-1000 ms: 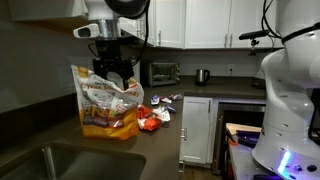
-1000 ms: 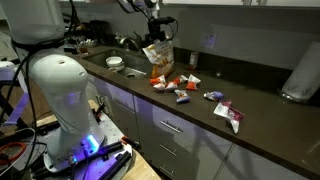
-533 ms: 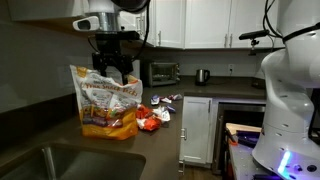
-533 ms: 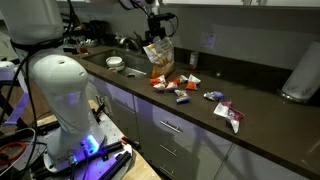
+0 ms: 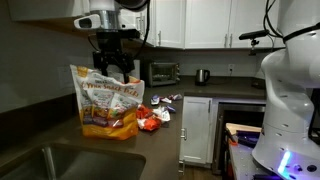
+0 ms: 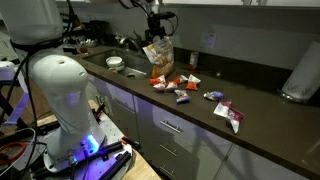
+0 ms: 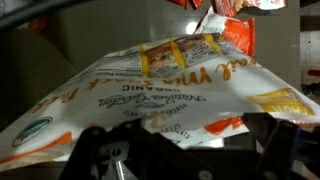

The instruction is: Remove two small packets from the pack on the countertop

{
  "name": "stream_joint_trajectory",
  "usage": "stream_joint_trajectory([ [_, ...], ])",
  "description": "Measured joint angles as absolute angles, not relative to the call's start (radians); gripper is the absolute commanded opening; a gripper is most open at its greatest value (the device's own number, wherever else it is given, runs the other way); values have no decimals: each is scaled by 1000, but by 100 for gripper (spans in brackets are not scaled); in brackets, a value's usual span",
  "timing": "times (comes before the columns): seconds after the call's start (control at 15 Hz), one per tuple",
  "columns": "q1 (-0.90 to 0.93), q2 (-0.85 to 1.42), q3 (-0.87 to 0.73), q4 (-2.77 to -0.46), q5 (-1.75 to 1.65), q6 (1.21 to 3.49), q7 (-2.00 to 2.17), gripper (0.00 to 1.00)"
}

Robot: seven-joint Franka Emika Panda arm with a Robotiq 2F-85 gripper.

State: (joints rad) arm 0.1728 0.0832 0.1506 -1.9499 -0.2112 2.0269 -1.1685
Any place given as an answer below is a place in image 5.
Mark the white lower cabinet door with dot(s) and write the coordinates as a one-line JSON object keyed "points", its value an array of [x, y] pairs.
{"points": [[196, 133]]}

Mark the grey perforated robot table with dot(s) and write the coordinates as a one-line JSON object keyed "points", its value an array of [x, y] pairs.
{"points": [[241, 163]]}

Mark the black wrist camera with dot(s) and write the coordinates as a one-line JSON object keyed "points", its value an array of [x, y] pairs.
{"points": [[130, 33]]}

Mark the black built-in dishwasher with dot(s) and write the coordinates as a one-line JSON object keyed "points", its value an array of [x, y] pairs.
{"points": [[240, 115]]}

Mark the stainless steel sink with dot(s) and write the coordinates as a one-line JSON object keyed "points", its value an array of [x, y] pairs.
{"points": [[100, 166]]}

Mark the white upper cabinet door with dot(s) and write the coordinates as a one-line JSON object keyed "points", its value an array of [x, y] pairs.
{"points": [[208, 23], [170, 23], [253, 16]]}

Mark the silver toaster oven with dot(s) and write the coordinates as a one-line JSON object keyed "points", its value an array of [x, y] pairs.
{"points": [[163, 74]]}

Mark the chrome faucet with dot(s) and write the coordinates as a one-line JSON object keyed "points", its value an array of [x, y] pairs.
{"points": [[49, 163]]}

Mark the orange white snack pack bag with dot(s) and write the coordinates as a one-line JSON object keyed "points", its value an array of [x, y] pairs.
{"points": [[106, 110]]}

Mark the black clamp with orange tip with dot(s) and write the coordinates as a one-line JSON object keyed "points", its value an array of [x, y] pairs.
{"points": [[240, 140]]}

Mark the wooden board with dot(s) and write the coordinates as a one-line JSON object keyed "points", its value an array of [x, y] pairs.
{"points": [[243, 127]]}

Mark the steel electric kettle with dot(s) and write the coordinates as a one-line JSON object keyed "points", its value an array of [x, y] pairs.
{"points": [[201, 77]]}

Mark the white cabinet door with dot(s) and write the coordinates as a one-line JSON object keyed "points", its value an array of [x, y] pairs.
{"points": [[196, 133], [208, 23], [170, 23], [253, 16]]}

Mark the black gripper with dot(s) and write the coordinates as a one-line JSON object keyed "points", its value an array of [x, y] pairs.
{"points": [[110, 43]]}

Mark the white orange small packet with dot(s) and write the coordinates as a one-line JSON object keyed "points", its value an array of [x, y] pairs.
{"points": [[162, 114]]}

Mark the black stereo camera on stand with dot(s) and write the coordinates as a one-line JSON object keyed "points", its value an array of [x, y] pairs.
{"points": [[255, 34]]}

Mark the white paper towel roll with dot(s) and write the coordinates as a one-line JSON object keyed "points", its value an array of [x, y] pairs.
{"points": [[137, 75]]}

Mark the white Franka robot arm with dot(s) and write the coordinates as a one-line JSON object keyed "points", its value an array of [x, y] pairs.
{"points": [[290, 100]]}

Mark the small white wall outlet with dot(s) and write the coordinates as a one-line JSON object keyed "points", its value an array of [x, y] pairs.
{"points": [[231, 68]]}

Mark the grey wall switch plate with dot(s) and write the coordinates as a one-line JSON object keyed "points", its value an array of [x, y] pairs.
{"points": [[65, 76]]}

